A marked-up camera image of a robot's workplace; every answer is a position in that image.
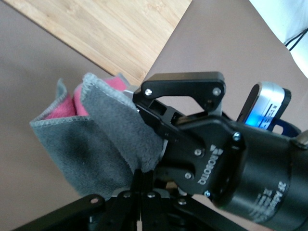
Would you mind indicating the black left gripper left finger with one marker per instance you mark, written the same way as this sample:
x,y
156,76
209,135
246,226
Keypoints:
x,y
120,211

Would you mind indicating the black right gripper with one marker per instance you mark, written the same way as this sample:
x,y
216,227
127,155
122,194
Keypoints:
x,y
216,154

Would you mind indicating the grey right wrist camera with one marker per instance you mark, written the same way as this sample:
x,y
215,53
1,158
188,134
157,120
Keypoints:
x,y
267,101

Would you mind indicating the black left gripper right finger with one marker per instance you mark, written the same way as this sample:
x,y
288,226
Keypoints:
x,y
163,211

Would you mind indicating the bamboo cutting board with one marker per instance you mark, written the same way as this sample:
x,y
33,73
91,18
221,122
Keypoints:
x,y
108,29

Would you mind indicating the grey and pink cloth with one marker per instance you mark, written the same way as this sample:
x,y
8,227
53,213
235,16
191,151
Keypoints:
x,y
96,144

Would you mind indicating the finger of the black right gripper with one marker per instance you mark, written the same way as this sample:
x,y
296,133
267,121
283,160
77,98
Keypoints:
x,y
183,81

